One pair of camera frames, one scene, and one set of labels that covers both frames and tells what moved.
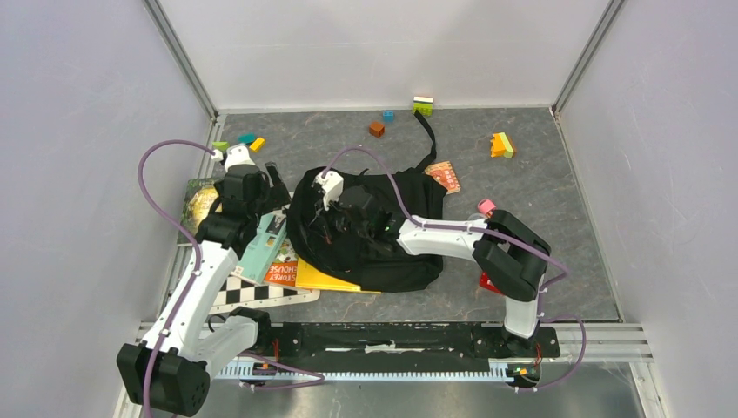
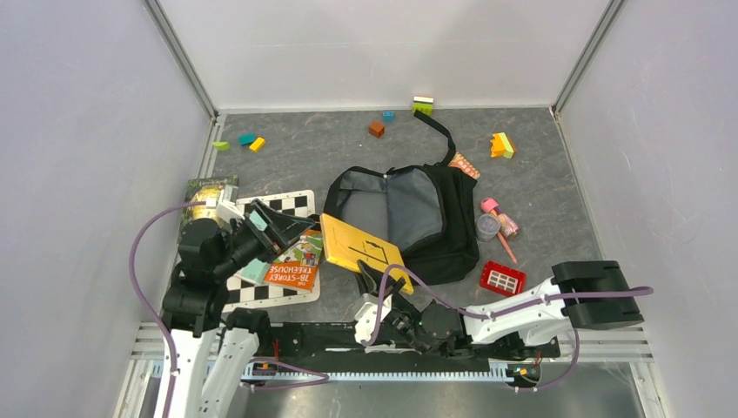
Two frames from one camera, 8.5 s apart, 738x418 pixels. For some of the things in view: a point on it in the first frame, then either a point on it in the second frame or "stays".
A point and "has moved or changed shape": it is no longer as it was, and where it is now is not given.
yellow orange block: [257, 144] stays
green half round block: [222, 145] stays
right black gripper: [322, 222] → [372, 278]
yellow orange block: [500, 145] stays
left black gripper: [277, 195] → [271, 240]
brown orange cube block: [376, 129] stays
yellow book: [309, 276] → [345, 245]
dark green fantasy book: [201, 196] stays
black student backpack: [355, 239] has moved or changed shape
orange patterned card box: [444, 173] → [459, 161]
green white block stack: [424, 104] stays
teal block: [246, 138] stays
